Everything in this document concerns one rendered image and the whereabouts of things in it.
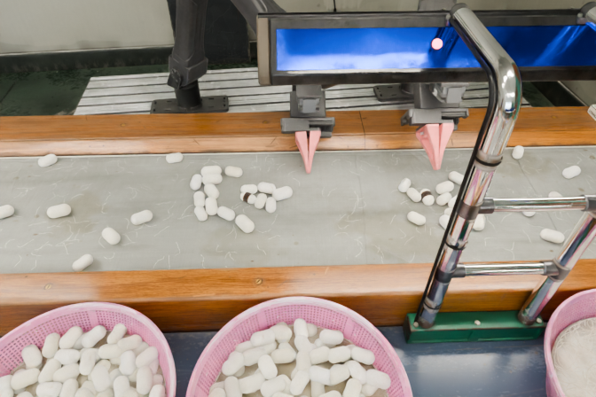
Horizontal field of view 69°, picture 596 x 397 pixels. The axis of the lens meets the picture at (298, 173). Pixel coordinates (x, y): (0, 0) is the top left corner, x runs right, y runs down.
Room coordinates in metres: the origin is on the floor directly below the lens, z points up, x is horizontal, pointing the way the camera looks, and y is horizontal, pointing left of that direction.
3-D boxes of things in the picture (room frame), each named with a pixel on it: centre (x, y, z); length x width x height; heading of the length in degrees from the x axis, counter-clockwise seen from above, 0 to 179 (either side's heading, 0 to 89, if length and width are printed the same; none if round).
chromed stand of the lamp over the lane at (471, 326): (0.41, -0.26, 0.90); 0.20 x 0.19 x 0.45; 92
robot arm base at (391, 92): (1.04, -0.31, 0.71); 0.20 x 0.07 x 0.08; 97
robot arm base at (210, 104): (0.97, 0.28, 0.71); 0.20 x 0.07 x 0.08; 97
